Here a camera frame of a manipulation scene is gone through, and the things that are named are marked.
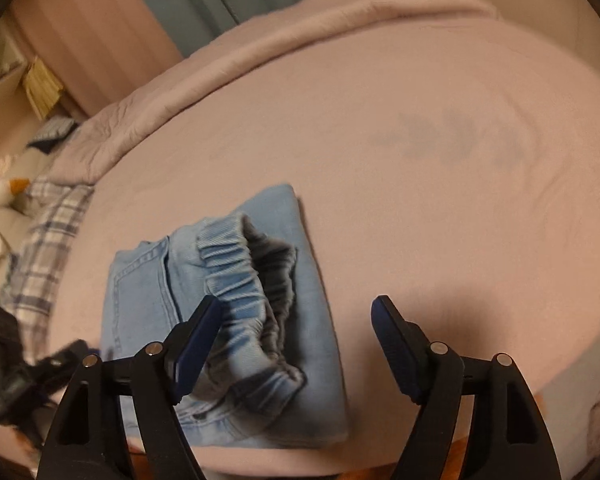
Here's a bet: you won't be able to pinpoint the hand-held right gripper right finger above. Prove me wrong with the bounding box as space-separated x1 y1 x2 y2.
371 295 564 480

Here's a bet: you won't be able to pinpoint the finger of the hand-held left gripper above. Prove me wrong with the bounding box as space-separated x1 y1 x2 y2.
30 339 102 395

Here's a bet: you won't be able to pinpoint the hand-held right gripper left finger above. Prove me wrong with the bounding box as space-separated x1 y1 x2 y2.
36 295 224 480

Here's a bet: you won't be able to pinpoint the light blue denim pants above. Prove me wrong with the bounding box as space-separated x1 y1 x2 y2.
100 183 351 450

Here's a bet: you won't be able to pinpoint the plaid pillow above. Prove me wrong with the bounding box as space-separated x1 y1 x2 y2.
0 180 97 353

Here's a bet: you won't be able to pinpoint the white and orange plush toy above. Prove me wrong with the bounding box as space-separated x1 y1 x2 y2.
0 154 37 217

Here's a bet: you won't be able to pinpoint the blue striped cloth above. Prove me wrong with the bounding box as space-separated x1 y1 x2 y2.
26 116 79 154

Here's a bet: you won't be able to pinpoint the pink folded blanket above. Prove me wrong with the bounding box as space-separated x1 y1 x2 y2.
47 0 506 186

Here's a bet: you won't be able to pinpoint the pink curtain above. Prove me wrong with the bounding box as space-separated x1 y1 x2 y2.
9 0 184 117

